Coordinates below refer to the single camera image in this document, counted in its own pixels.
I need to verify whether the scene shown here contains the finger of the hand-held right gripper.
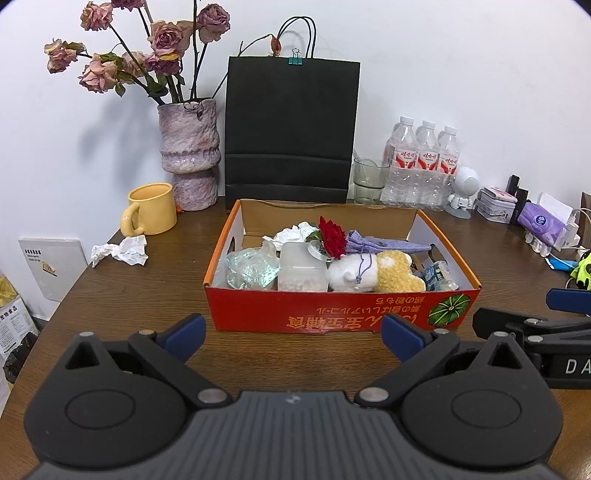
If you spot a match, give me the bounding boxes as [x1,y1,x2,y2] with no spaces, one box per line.
[546,288,591,317]
[472,306,591,354]

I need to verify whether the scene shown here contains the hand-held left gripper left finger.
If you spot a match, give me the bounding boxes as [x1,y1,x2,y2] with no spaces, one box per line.
[65,313,232,408]

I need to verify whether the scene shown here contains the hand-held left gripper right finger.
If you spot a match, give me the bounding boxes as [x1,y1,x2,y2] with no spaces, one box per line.
[355,312,532,409]

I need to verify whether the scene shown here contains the red cardboard box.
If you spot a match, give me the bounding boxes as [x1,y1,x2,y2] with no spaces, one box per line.
[204,198,482,333]

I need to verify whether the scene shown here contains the purple drawstring pouch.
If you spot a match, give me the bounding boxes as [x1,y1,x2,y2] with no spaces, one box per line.
[345,230,432,254]

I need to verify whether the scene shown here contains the white paper ball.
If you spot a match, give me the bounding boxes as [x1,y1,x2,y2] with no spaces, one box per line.
[262,222,320,252]

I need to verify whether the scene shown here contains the translucent plastic container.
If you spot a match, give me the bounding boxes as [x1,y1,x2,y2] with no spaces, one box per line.
[277,242,329,292]

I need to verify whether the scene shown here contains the neon green toy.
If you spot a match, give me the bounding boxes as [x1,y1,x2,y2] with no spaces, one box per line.
[570,251,591,291]

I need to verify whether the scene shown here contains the white and yellow plush toy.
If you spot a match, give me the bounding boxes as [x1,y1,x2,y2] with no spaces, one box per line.
[327,250,426,294]

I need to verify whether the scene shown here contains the small blue packet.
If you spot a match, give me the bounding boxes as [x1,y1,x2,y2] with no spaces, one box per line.
[422,261,460,291]

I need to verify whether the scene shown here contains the purple tissue packet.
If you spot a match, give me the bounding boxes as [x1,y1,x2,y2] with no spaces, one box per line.
[517,202,568,245]

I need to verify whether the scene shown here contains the clear crinkled plastic bag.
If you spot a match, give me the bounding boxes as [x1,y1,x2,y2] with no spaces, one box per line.
[225,242,281,291]

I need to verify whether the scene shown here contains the white paper box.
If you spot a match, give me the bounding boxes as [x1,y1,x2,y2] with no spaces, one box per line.
[538,193,574,223]

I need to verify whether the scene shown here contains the crumpled white tissue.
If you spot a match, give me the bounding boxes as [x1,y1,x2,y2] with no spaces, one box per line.
[91,234,148,268]

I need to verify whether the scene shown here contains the grey tin box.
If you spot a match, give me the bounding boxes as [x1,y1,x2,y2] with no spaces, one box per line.
[475,187,518,224]

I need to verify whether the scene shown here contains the red artificial rose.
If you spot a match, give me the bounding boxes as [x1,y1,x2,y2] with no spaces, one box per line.
[307,216,348,259]

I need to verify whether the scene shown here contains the yellow mug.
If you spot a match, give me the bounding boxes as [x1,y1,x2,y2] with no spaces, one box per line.
[121,183,178,236]

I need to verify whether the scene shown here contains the white robot figure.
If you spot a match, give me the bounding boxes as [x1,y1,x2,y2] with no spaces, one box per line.
[445,166,481,219]

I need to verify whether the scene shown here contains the white flat board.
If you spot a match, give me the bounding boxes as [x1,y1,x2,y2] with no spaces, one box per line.
[18,237,88,303]

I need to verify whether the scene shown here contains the clear glass cup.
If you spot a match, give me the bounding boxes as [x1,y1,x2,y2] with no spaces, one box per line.
[353,158,391,205]

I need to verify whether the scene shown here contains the black plastic bag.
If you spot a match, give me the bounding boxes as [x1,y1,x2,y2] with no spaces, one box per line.
[2,331,40,385]

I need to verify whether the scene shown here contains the clear water bottle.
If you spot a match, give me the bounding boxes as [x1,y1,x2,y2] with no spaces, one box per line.
[436,126,462,211]
[382,116,419,206]
[413,121,440,206]

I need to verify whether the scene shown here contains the yellow and white package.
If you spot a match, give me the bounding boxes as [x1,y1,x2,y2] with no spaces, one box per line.
[0,274,38,356]

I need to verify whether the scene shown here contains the mottled purple ceramic vase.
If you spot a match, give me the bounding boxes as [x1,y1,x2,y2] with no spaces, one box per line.
[158,98,221,212]

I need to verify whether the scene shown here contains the black paper bag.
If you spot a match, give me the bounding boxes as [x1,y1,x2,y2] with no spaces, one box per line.
[225,16,361,204]

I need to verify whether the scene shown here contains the dried pink roses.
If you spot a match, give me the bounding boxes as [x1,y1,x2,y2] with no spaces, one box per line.
[44,0,282,105]

